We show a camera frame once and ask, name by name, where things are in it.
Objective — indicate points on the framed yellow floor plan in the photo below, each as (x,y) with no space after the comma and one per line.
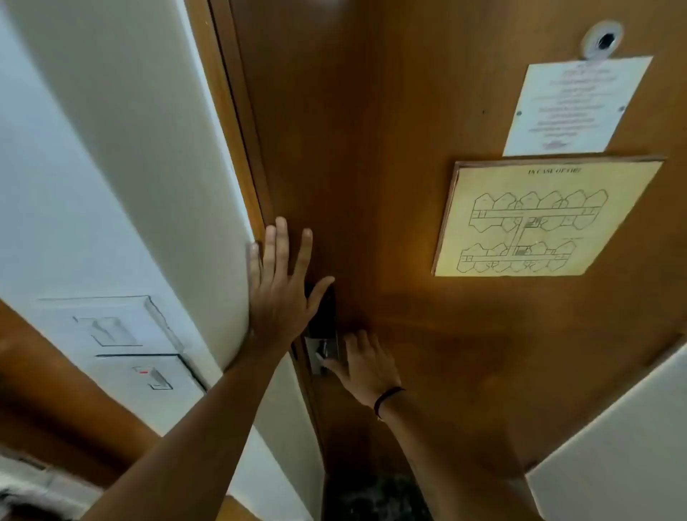
(542,220)

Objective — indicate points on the white single switch plate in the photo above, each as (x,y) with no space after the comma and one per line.
(155,392)

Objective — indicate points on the person's left hand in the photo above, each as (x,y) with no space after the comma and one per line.
(276,306)

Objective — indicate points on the person's left forearm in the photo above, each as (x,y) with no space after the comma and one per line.
(193,456)

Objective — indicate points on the person's right hand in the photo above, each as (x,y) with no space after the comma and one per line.
(367,370)

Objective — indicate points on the silver door peephole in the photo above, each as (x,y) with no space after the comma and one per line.
(604,40)

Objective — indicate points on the brown wooden closet door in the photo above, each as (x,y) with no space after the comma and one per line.
(53,402)

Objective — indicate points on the white double switch plate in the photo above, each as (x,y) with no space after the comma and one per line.
(107,322)

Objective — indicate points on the person's right forearm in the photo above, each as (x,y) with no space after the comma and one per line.
(445,467)

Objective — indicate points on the white paper notice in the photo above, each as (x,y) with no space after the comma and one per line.
(577,104)

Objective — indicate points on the black wristband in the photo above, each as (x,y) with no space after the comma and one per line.
(387,398)

